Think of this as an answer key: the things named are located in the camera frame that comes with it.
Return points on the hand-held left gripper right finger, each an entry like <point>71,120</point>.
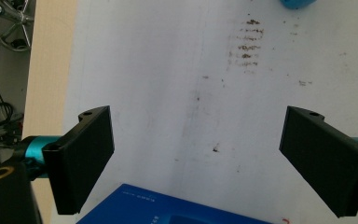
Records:
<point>323,158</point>

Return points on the white table mat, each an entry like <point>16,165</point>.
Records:
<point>167,77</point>

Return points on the black round stool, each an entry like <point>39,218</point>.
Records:
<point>18,18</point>

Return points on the blue cardboard box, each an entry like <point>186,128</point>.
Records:
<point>130,205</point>

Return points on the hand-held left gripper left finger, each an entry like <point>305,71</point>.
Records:
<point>77,161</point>

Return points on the blue bottle with white cap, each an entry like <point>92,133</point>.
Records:
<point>296,3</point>

